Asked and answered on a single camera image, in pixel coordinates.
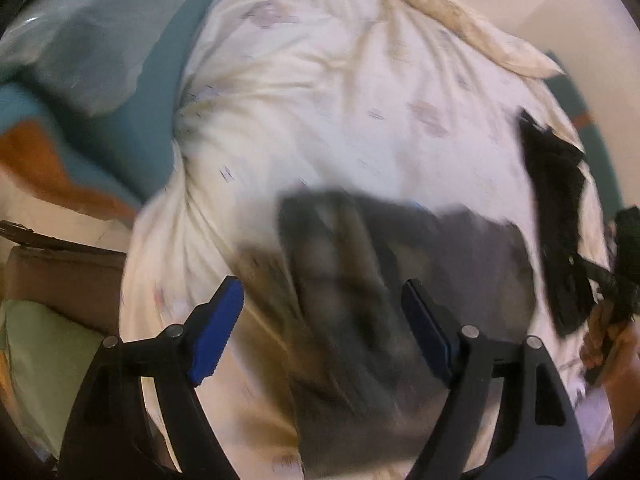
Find white bear-print duvet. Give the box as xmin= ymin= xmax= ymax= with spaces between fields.
xmin=120 ymin=0 xmax=616 ymax=480

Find beige pillow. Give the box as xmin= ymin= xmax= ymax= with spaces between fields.
xmin=367 ymin=0 xmax=566 ymax=80

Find person's lilac clothing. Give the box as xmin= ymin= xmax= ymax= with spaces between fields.
xmin=575 ymin=385 xmax=617 ymax=461

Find person's right hand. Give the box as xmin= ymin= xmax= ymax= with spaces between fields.
xmin=582 ymin=302 xmax=640 ymax=386

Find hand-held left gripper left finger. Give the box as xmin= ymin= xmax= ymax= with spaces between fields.
xmin=57 ymin=275 xmax=246 ymax=480

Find teal air mattress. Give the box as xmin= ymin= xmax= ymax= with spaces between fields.
xmin=0 ymin=0 xmax=623 ymax=221

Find camouflage pants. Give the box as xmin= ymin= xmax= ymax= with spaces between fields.
xmin=235 ymin=187 xmax=538 ymax=478

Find black garment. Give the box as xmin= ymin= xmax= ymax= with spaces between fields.
xmin=517 ymin=107 xmax=588 ymax=261

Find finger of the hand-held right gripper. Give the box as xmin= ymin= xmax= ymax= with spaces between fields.
xmin=545 ymin=247 xmax=618 ymax=338

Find green cushion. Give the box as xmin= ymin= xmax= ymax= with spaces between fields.
xmin=0 ymin=300 xmax=108 ymax=456

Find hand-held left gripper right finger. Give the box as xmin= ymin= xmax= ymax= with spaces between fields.
xmin=401 ymin=279 xmax=588 ymax=480

